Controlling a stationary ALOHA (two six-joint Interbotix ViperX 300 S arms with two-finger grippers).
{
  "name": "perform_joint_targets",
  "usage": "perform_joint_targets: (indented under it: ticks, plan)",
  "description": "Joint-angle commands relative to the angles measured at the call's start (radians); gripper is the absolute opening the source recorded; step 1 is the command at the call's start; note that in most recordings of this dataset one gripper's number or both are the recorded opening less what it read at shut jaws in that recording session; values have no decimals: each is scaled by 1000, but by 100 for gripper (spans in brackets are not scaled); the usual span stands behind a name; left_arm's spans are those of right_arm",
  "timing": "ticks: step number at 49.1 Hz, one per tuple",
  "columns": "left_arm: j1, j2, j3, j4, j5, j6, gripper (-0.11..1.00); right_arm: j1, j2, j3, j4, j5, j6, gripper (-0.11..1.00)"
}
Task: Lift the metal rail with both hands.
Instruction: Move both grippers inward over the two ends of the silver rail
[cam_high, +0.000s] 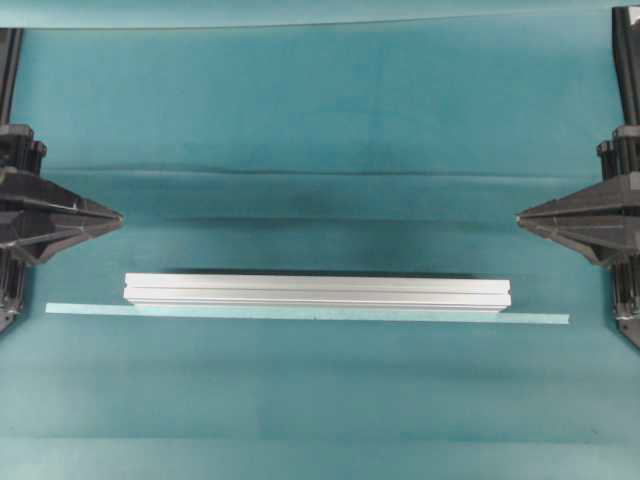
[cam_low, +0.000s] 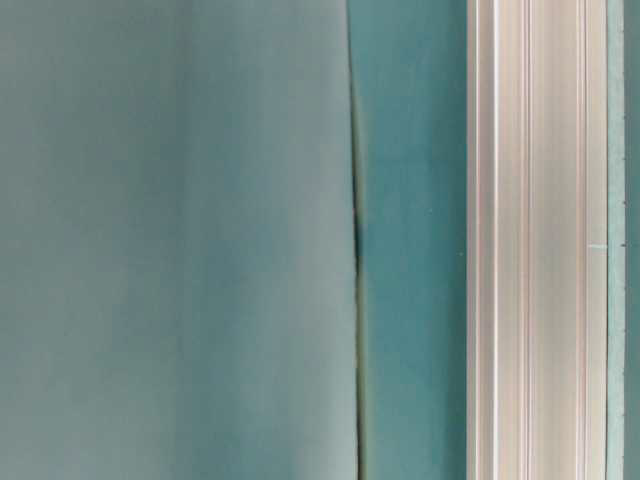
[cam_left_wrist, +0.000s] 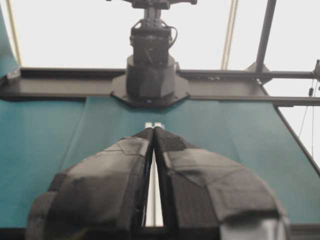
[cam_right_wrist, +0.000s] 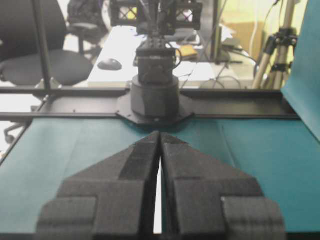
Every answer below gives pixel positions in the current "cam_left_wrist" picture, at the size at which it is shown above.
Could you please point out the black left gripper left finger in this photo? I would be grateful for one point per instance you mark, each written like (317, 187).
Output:
(103, 197)

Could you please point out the teal table mat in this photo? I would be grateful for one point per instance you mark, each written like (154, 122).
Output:
(40, 137)

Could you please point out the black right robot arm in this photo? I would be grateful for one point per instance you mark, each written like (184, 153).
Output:
(150, 69)

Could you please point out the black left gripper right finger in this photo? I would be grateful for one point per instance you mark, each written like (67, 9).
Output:
(206, 196)

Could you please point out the black metal frame rail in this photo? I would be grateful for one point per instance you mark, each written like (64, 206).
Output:
(217, 85)

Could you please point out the black vertical frame post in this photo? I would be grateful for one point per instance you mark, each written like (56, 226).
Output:
(258, 65)

